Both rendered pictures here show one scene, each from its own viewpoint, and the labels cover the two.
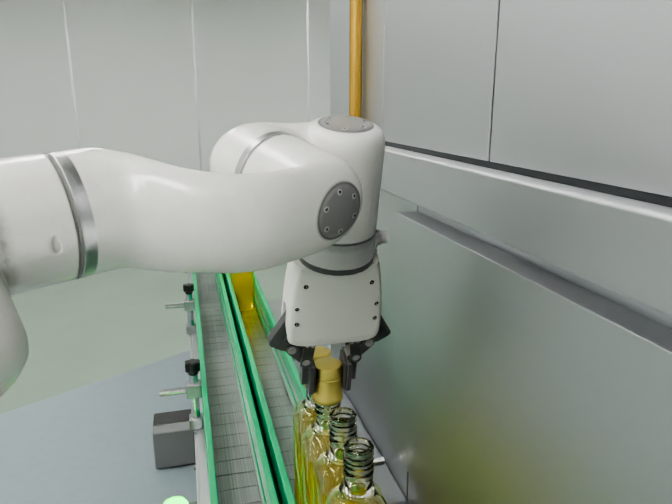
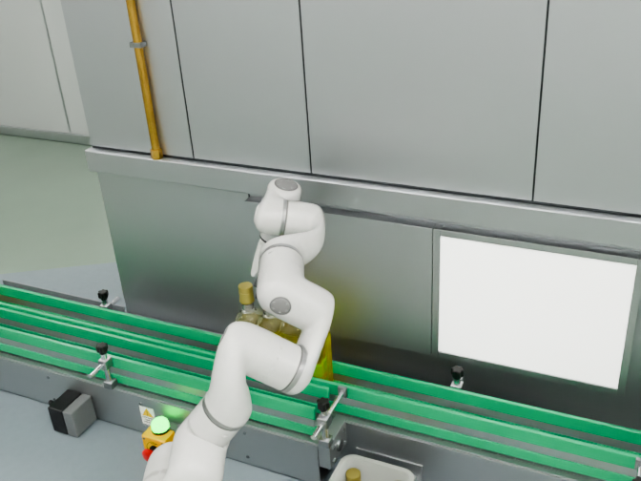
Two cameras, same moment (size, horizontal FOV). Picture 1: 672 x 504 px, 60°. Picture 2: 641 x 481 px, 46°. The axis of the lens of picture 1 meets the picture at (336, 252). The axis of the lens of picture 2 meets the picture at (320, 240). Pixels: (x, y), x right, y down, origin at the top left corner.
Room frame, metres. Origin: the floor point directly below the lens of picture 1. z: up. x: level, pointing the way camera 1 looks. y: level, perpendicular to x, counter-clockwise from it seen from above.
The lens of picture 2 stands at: (-0.49, 1.07, 2.09)
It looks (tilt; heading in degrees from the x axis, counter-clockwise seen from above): 28 degrees down; 311
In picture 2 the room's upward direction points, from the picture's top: 4 degrees counter-clockwise
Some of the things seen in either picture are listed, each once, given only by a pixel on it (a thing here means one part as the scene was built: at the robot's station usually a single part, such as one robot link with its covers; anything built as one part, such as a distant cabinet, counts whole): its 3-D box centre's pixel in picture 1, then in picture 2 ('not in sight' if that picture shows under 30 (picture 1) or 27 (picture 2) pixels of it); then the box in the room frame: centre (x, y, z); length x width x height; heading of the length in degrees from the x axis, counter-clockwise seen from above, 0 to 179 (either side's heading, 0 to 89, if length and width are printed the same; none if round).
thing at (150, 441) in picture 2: not in sight; (162, 441); (0.77, 0.25, 0.79); 0.07 x 0.07 x 0.07; 15
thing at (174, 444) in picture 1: (175, 438); (72, 413); (1.04, 0.33, 0.79); 0.08 x 0.08 x 0.08; 15
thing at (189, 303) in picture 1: (180, 310); not in sight; (1.38, 0.40, 0.94); 0.07 x 0.04 x 0.13; 105
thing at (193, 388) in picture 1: (181, 396); (100, 371); (0.94, 0.28, 0.94); 0.07 x 0.04 x 0.13; 105
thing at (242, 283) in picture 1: (241, 259); not in sight; (1.58, 0.27, 1.02); 0.06 x 0.06 x 0.28; 15
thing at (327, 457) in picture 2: not in sight; (333, 443); (0.38, 0.06, 0.85); 0.09 x 0.04 x 0.07; 105
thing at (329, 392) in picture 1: (327, 380); not in sight; (0.60, 0.01, 1.15); 0.04 x 0.04 x 0.04
